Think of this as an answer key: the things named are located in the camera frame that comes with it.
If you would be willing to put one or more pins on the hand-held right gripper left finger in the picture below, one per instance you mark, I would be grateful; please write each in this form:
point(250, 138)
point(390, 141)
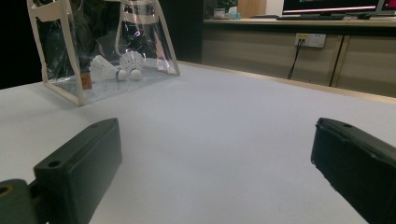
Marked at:
point(81, 168)

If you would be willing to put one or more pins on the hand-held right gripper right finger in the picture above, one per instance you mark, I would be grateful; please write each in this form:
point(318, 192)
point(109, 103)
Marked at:
point(358, 165)

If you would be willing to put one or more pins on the white feather shuttlecock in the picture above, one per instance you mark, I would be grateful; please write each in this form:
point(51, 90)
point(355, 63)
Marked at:
point(102, 70)
point(132, 62)

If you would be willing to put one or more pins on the clear bag with beige trim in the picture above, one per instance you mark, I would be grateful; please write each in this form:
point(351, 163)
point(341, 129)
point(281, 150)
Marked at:
point(73, 56)

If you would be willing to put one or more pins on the black curtain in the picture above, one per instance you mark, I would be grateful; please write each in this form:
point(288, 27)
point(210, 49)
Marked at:
point(15, 46)

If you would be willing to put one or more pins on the black computer mouse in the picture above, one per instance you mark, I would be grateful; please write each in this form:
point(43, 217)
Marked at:
point(362, 15)

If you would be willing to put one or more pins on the black keyboard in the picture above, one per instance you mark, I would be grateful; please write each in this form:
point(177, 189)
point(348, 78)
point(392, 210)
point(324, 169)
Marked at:
point(311, 17)

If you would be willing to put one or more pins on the long beige counter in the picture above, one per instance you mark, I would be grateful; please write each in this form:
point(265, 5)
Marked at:
point(249, 53)

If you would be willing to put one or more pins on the black computer monitor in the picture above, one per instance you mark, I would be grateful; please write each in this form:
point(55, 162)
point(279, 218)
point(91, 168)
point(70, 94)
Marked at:
point(390, 3)
point(327, 3)

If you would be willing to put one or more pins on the brown wooden board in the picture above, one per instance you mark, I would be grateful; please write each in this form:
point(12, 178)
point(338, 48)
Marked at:
point(251, 7)

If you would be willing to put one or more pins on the pale teal box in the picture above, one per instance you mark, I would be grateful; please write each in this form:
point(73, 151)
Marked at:
point(234, 14)

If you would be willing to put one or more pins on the small clear jar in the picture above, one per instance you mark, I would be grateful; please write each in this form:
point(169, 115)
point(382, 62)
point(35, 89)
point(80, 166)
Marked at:
point(219, 13)

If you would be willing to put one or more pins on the green plant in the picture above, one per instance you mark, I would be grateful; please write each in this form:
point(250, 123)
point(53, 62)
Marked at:
point(227, 3)

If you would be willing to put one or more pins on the white wall socket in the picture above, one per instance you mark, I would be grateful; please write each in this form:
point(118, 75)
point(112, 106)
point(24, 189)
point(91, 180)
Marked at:
point(316, 40)

